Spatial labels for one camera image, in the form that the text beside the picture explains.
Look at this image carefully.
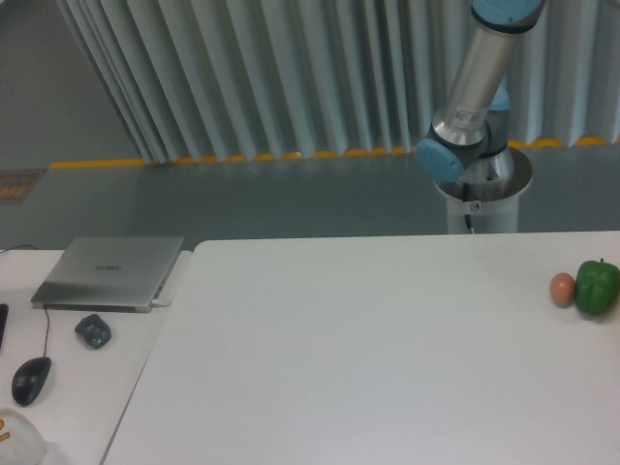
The black mouse cable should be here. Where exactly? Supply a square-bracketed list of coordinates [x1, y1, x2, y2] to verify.
[0, 244, 52, 359]

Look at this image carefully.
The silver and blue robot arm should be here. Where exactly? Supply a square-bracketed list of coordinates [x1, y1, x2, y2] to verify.
[416, 1, 544, 182]

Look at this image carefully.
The black phone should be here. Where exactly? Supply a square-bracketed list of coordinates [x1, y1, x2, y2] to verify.
[0, 303, 9, 347]

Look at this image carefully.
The white folded partition screen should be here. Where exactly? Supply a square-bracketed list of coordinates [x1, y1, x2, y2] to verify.
[59, 1, 619, 164]

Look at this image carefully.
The silver closed laptop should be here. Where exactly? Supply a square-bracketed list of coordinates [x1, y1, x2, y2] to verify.
[31, 236, 183, 313]

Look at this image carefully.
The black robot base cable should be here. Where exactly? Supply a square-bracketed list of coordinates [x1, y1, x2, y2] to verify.
[460, 181, 477, 236]

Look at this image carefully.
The black computer mouse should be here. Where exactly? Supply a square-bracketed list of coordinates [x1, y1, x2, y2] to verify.
[11, 356, 52, 407]

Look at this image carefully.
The black earbuds case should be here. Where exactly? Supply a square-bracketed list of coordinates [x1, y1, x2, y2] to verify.
[75, 314, 112, 350]

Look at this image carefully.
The green bell pepper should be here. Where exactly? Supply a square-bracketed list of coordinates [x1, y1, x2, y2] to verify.
[575, 259, 619, 317]

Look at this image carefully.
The brown egg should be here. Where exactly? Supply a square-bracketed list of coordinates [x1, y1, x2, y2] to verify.
[548, 272, 575, 307]

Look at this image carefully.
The white sleeved forearm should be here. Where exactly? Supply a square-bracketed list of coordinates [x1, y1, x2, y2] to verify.
[1, 408, 46, 465]

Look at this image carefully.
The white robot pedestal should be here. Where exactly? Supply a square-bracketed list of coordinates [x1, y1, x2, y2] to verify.
[435, 146, 533, 234]

